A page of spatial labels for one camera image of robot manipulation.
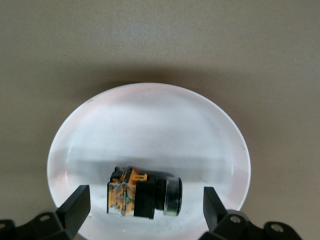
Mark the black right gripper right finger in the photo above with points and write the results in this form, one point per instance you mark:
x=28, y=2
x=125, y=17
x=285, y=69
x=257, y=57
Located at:
x=217, y=220

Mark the pink round plate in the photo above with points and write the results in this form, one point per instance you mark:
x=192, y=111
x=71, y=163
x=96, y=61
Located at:
x=150, y=130

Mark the orange push button switch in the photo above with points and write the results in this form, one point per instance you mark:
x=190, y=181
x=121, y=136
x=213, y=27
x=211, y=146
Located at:
x=143, y=197

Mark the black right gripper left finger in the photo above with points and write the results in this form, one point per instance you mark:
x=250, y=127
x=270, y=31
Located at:
x=72, y=215

